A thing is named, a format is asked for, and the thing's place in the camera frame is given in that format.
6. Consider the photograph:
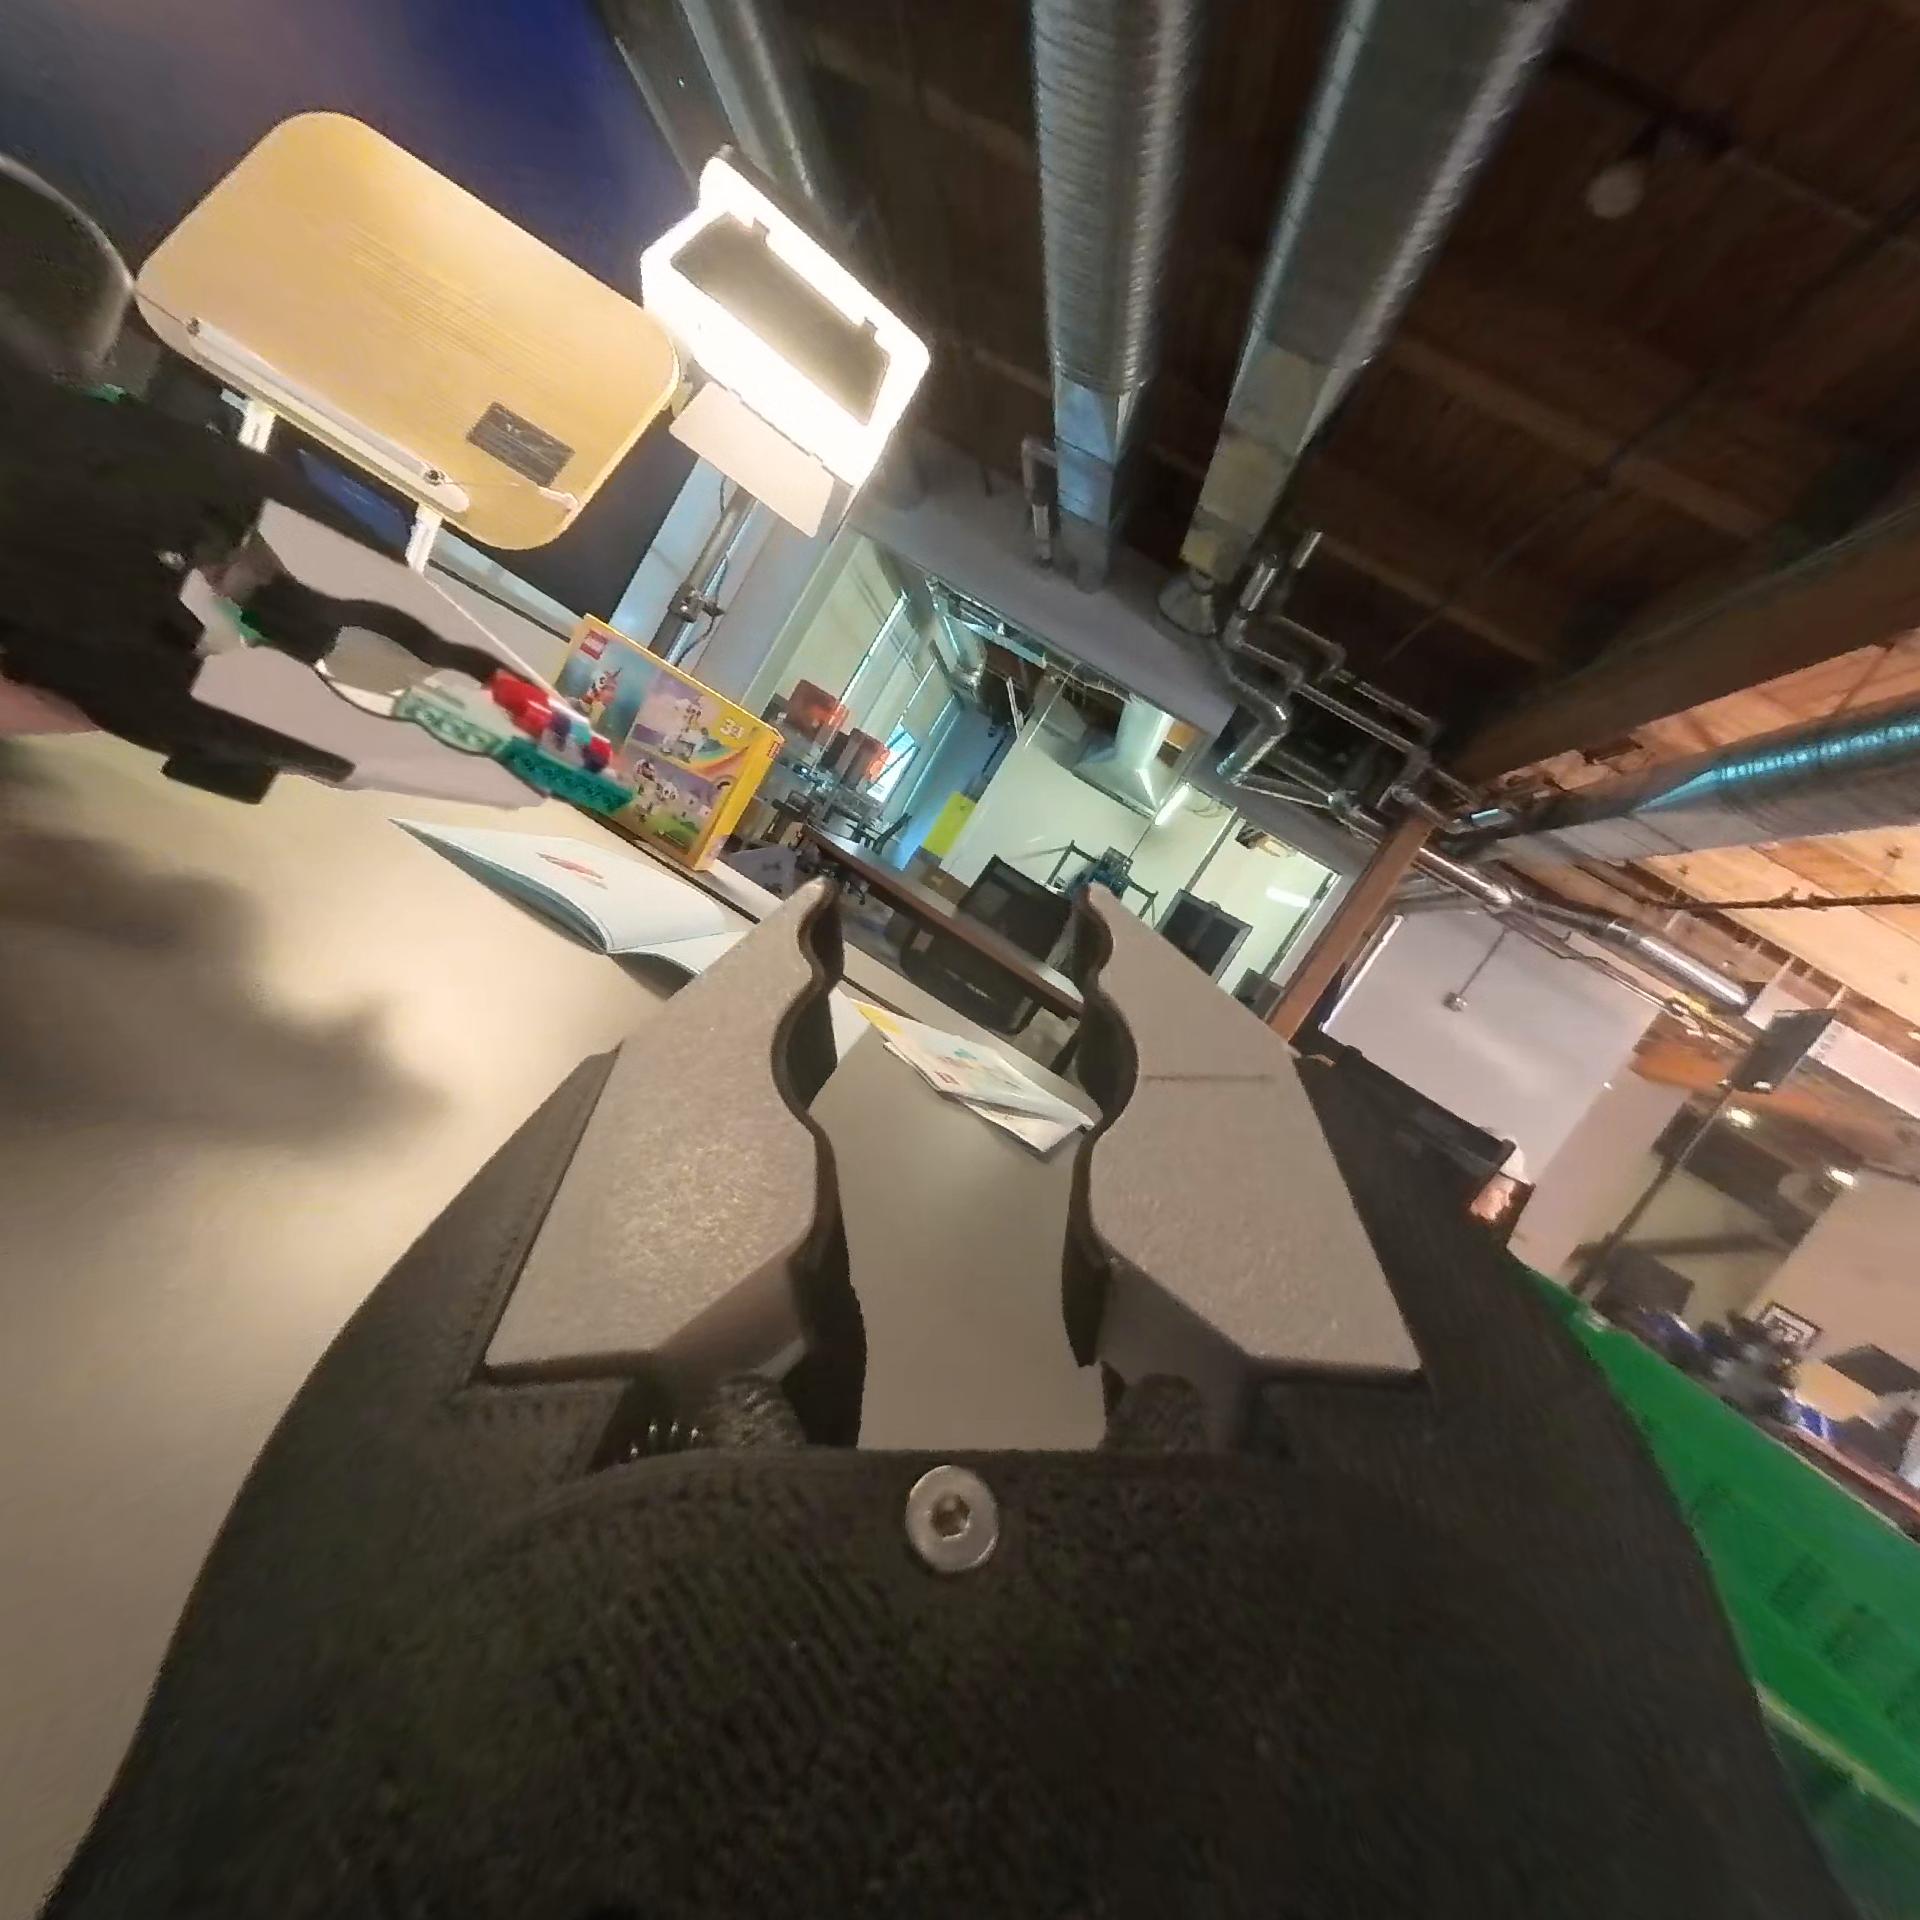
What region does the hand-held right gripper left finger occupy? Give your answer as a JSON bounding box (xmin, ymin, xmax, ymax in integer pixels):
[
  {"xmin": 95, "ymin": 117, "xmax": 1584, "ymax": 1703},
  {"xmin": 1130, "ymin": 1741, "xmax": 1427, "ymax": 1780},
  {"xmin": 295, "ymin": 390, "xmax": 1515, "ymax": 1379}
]
[{"xmin": 483, "ymin": 878, "xmax": 874, "ymax": 1448}]

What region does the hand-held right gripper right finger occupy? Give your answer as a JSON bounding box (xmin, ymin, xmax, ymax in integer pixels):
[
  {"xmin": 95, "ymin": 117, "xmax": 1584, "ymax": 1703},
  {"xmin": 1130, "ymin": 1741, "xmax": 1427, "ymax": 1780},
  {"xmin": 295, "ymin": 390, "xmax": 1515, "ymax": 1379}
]
[{"xmin": 1063, "ymin": 883, "xmax": 1423, "ymax": 1443}]

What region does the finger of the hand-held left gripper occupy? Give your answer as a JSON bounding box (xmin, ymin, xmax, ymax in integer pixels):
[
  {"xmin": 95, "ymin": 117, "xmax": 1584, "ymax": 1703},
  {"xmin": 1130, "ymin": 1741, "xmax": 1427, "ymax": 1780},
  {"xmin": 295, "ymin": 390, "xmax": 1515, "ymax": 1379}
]
[
  {"xmin": 307, "ymin": 621, "xmax": 506, "ymax": 723},
  {"xmin": 211, "ymin": 576, "xmax": 531, "ymax": 680}
]

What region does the colourful lego balloon model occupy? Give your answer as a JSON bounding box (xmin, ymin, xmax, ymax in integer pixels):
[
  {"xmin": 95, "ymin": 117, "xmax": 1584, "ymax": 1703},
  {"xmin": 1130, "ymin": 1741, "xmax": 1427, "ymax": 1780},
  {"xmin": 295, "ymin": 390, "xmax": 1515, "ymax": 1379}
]
[{"xmin": 397, "ymin": 662, "xmax": 632, "ymax": 819}]

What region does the closed lego instruction booklet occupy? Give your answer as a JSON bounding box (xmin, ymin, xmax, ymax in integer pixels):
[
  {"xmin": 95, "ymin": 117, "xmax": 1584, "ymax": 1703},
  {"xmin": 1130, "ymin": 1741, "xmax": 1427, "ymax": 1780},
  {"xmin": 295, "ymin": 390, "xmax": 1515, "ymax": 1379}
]
[{"xmin": 855, "ymin": 1000, "xmax": 1100, "ymax": 1157}]

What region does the yellow lego box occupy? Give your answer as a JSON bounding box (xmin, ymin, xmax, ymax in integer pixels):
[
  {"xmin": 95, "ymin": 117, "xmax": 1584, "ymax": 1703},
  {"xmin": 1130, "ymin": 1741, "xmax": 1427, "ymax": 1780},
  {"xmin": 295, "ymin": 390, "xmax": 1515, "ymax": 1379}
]
[{"xmin": 556, "ymin": 615, "xmax": 784, "ymax": 872}]

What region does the small blue tablet screen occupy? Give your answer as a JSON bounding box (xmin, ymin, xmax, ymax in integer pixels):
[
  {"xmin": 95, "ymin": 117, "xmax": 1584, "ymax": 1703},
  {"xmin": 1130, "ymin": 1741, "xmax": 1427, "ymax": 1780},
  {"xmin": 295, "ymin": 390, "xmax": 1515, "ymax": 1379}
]
[{"xmin": 293, "ymin": 447, "xmax": 419, "ymax": 554}]

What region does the wooden book stand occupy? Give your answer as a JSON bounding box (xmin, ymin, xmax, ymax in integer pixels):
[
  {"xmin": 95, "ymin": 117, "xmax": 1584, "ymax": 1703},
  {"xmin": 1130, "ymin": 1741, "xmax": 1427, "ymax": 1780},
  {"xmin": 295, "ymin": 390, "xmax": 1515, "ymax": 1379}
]
[{"xmin": 135, "ymin": 112, "xmax": 682, "ymax": 571}]

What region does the black light stand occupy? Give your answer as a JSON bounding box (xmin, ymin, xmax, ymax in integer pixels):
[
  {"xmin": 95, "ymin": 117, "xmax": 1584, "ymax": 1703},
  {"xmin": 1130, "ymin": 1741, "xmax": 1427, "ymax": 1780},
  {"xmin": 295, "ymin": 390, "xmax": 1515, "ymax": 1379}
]
[{"xmin": 621, "ymin": 495, "xmax": 759, "ymax": 640}]

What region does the brown wooden table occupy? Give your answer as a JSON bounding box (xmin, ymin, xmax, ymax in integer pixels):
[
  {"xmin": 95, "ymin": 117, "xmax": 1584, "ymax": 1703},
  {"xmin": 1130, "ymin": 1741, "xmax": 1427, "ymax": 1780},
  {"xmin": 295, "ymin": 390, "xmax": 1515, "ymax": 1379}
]
[{"xmin": 802, "ymin": 830, "xmax": 1088, "ymax": 1038}]

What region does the white studio light panel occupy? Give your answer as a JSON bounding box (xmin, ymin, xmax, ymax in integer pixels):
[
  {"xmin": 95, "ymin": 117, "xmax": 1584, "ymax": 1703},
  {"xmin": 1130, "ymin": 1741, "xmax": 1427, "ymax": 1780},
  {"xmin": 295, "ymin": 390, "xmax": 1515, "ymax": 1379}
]
[{"xmin": 642, "ymin": 150, "xmax": 932, "ymax": 538}]

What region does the large dark display screen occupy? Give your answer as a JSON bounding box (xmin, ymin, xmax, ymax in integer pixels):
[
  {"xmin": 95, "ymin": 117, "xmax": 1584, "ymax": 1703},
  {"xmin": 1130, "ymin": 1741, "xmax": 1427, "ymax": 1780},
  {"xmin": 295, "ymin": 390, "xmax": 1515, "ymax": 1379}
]
[{"xmin": 0, "ymin": 0, "xmax": 723, "ymax": 634}]

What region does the green plastic bin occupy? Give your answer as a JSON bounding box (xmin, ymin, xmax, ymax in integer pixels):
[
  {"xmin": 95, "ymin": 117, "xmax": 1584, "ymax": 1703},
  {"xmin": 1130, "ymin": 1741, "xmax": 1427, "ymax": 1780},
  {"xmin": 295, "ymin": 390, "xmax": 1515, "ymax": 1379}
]
[{"xmin": 1515, "ymin": 1260, "xmax": 1920, "ymax": 1920}]

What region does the silver corrugated ceiling duct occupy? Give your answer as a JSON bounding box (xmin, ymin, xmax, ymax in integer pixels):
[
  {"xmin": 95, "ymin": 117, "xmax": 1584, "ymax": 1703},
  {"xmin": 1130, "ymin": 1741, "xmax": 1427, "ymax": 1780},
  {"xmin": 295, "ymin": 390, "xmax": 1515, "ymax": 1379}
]
[{"xmin": 1477, "ymin": 702, "xmax": 1920, "ymax": 847}]

